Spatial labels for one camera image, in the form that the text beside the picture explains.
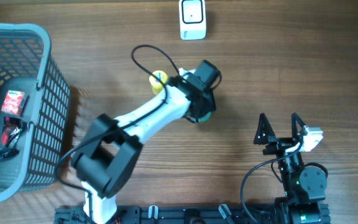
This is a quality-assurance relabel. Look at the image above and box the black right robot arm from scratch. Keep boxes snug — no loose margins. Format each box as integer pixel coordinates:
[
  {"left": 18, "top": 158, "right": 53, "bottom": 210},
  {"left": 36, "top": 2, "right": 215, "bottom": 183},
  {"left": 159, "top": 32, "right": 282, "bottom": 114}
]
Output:
[{"left": 254, "top": 113, "right": 329, "bottom": 223}]

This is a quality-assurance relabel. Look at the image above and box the yellow lidded jar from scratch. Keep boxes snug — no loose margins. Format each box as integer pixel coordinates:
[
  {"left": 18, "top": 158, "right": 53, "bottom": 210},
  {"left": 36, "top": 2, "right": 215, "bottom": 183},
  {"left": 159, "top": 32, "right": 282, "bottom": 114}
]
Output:
[{"left": 149, "top": 70, "right": 168, "bottom": 95}]

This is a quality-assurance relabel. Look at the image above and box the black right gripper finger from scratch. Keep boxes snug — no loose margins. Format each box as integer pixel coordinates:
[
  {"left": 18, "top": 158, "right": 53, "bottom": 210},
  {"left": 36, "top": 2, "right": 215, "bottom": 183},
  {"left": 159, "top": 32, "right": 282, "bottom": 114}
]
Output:
[
  {"left": 291, "top": 113, "right": 305, "bottom": 139},
  {"left": 254, "top": 113, "right": 276, "bottom": 145}
]

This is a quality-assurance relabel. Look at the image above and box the hex wrench set package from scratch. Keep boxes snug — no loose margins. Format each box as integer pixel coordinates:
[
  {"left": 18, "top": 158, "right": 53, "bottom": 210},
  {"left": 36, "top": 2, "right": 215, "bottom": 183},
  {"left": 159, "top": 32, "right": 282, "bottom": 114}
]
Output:
[{"left": 1, "top": 116, "right": 24, "bottom": 147}]

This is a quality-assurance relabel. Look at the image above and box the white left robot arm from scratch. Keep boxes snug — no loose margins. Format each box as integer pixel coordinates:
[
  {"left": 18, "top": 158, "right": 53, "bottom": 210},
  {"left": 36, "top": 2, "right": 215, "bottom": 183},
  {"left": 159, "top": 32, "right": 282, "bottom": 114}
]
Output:
[{"left": 71, "top": 60, "right": 222, "bottom": 223}]

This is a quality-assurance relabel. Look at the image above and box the grey plastic laundry basket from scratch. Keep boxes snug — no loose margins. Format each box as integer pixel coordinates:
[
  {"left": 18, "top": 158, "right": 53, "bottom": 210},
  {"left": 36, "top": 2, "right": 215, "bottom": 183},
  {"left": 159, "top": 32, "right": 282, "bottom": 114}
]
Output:
[{"left": 0, "top": 23, "right": 71, "bottom": 202}]

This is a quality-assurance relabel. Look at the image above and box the red tissue pack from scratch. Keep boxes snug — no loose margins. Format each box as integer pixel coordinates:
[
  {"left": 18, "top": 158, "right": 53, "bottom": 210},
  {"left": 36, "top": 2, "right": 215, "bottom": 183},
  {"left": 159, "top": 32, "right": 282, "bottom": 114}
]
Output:
[{"left": 1, "top": 90, "right": 27, "bottom": 116}]

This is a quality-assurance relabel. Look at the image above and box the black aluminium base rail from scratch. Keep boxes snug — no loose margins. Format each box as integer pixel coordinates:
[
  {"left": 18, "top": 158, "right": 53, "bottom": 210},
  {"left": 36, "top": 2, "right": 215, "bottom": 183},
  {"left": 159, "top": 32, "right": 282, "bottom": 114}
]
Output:
[{"left": 53, "top": 203, "right": 332, "bottom": 224}]

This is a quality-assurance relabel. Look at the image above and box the silver tin can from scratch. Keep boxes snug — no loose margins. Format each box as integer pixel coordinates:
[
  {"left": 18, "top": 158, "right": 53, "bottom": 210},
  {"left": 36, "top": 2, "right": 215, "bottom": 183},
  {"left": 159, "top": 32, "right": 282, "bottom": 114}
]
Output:
[{"left": 198, "top": 112, "right": 211, "bottom": 123}]

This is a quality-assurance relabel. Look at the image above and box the white barcode scanner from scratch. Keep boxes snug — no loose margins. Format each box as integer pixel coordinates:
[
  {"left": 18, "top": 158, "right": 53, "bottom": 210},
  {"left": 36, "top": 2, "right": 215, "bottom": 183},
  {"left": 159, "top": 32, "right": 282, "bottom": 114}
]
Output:
[{"left": 178, "top": 0, "right": 206, "bottom": 40}]

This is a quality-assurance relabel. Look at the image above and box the black snack packet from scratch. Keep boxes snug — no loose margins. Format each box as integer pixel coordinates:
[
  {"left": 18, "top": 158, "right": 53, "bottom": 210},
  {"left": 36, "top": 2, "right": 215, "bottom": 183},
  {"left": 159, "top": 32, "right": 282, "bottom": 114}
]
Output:
[{"left": 0, "top": 147, "right": 19, "bottom": 159}]

